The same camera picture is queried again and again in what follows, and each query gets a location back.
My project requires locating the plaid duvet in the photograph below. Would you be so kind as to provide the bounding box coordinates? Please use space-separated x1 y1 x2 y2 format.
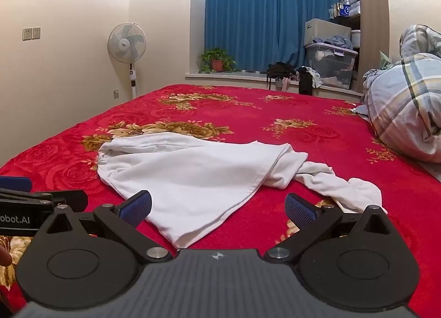
351 24 441 164

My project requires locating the grey storage box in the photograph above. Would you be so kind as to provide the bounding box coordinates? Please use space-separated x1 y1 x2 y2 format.
305 18 352 45

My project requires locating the blue clothes pile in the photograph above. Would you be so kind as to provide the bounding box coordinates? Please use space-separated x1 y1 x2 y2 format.
315 34 353 49

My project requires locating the red floral blanket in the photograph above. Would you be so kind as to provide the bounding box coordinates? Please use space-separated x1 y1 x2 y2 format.
0 84 441 315

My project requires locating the blue curtain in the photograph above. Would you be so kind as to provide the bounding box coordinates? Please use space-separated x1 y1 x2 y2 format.
205 0 341 72

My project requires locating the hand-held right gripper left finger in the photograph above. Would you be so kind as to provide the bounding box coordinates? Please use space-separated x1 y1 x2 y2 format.
36 190 173 264

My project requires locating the clear plastic storage bin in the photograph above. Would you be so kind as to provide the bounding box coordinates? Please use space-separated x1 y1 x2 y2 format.
305 43 359 89

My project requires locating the white garment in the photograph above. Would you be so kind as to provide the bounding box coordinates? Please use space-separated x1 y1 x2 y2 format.
97 131 388 249

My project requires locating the black bag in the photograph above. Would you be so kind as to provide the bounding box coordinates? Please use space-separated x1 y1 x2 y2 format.
266 62 297 91

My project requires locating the potted green plant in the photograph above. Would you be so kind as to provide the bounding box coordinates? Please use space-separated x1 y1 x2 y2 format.
200 48 238 74

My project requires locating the wooden shelf unit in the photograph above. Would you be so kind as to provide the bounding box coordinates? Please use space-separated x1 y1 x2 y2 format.
329 0 390 93

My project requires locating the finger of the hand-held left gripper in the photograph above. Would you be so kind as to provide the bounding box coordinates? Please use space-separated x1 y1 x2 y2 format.
0 188 89 214
0 176 33 193

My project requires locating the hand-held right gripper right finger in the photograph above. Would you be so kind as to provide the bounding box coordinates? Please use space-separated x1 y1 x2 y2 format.
263 193 411 264

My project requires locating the white standing fan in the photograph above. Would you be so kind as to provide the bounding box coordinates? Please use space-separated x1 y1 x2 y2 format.
107 22 147 100

